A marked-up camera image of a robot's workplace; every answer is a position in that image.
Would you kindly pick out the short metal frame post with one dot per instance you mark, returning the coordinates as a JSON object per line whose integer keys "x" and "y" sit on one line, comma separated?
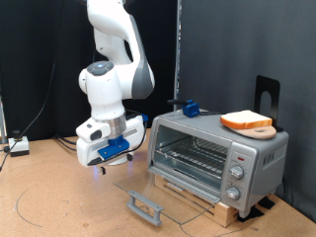
{"x": 2, "y": 121}

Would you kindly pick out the tall metal pole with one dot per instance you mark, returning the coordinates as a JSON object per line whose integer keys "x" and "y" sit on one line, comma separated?
{"x": 177, "y": 49}

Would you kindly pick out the slatted wooden block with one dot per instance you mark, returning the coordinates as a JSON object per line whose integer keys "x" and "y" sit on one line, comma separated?
{"x": 227, "y": 214}

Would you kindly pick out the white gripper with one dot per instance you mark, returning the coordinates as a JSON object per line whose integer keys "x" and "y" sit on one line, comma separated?
{"x": 85, "y": 151}

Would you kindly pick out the white bread slice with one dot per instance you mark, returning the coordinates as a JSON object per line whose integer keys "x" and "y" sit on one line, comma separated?
{"x": 245, "y": 118}

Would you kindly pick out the black foam pad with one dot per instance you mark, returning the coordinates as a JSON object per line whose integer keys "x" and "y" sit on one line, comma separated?
{"x": 267, "y": 203}
{"x": 252, "y": 214}

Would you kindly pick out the black backdrop curtain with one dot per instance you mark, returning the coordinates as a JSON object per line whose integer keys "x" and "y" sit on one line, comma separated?
{"x": 33, "y": 49}

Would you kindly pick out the round wooden cutting board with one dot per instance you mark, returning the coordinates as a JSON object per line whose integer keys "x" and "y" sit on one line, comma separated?
{"x": 260, "y": 133}

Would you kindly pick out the silver toaster oven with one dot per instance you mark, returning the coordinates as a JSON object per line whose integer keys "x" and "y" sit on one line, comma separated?
{"x": 263, "y": 158}

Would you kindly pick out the silver oven knob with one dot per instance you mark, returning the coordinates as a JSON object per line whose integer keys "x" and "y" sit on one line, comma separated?
{"x": 237, "y": 172}
{"x": 232, "y": 193}

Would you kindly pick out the black metal bookend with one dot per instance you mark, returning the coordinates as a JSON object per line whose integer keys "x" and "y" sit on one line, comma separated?
{"x": 261, "y": 85}

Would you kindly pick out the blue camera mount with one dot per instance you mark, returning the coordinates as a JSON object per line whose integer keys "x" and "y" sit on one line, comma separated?
{"x": 112, "y": 149}

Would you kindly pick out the white emergency stop box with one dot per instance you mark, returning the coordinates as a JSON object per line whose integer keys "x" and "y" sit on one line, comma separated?
{"x": 19, "y": 144}

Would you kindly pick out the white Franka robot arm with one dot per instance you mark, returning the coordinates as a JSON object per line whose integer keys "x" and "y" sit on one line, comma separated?
{"x": 108, "y": 89}

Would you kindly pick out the blue spatula grip block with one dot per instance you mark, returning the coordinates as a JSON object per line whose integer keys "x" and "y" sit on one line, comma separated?
{"x": 191, "y": 109}

